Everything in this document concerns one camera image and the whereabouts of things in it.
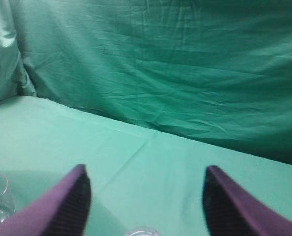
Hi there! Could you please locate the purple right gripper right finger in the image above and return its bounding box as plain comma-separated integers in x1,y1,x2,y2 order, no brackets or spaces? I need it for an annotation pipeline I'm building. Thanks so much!
202,166,292,236

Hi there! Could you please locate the green backdrop cloth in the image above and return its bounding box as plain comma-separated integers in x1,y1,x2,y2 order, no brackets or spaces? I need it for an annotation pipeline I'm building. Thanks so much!
0,0,292,164

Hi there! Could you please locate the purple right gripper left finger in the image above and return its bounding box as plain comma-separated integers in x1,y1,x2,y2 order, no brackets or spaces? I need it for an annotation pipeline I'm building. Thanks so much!
0,164,90,236

